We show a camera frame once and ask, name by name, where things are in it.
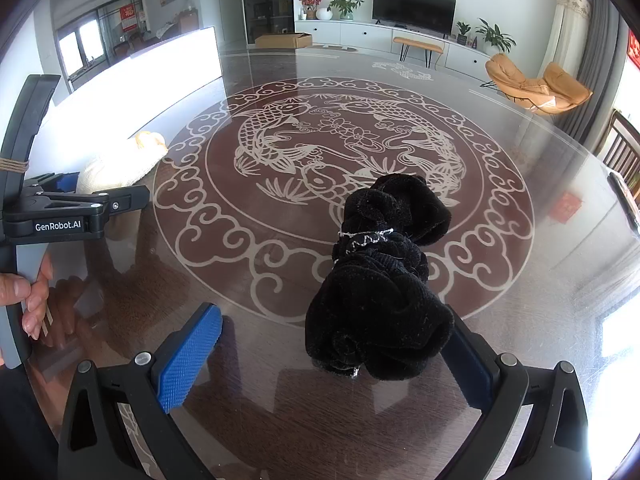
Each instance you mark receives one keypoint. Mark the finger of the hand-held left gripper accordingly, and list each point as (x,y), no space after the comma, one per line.
(60,182)
(125,197)

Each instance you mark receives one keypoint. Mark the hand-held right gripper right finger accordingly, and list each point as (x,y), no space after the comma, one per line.
(467,367)

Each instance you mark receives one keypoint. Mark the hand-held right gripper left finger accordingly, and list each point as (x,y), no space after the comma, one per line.
(190,355)

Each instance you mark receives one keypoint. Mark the black velvet scrunchie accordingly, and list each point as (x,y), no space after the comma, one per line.
(380,300)

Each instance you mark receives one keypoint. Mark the brown patterned glass desktop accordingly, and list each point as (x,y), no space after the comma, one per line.
(280,400)

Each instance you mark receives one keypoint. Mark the person's left hand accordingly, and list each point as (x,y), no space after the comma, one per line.
(30,285)

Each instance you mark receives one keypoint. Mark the person's dark clothing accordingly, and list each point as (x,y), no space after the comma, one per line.
(27,425)

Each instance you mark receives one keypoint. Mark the red window sign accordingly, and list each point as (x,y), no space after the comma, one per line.
(129,17)

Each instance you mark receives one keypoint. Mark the cardboard box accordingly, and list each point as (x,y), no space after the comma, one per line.
(282,40)

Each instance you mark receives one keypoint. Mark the remote control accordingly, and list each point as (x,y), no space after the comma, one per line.
(625,202)

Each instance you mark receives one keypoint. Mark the dark display cabinet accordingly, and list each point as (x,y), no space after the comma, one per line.
(267,0)

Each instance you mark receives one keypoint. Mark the wooden dining chair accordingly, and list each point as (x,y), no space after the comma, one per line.
(625,150)

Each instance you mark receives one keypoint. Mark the red flowers in vase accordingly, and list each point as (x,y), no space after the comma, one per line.
(311,2)

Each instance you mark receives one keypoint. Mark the white television cabinet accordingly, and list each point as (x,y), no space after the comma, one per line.
(360,35)

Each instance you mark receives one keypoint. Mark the orange lounge chair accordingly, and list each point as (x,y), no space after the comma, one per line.
(525,85)

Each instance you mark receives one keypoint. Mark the green potted plant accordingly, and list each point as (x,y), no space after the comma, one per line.
(346,5)

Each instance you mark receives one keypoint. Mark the wooden bench with metal legs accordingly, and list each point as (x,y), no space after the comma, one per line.
(417,43)

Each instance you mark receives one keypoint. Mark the large leafy potted plant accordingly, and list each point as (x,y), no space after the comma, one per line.
(495,35)

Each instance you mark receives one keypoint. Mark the grey curtain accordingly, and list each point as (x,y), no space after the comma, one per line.
(600,60)

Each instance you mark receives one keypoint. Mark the small potted plant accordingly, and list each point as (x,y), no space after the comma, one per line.
(463,32)

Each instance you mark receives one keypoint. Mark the black television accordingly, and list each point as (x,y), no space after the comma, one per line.
(415,7)

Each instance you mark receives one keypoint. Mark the covered standing air conditioner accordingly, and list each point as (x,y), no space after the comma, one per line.
(567,30)

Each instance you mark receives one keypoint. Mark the red wall decoration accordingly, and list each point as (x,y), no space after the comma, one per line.
(635,49)

